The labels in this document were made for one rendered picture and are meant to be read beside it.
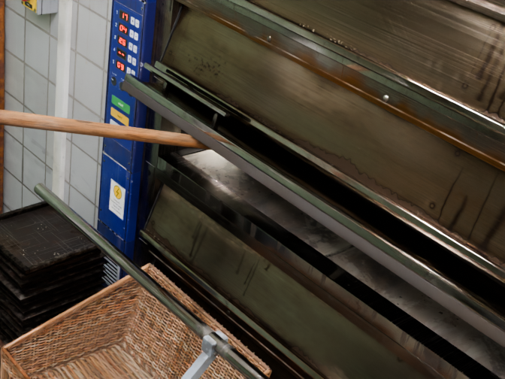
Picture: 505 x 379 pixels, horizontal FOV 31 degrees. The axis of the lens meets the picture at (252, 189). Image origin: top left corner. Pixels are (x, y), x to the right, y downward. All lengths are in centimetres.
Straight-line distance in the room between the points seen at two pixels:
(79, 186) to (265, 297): 89
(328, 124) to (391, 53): 26
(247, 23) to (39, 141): 117
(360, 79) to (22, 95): 153
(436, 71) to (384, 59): 12
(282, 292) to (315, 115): 50
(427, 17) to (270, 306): 88
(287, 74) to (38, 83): 116
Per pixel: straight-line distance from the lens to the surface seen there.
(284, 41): 205
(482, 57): 172
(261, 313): 231
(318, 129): 201
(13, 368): 248
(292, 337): 225
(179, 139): 210
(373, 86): 189
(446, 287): 169
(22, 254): 257
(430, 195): 183
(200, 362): 189
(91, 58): 272
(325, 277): 211
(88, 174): 287
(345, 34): 190
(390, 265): 176
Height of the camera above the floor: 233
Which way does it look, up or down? 29 degrees down
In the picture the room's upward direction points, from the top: 9 degrees clockwise
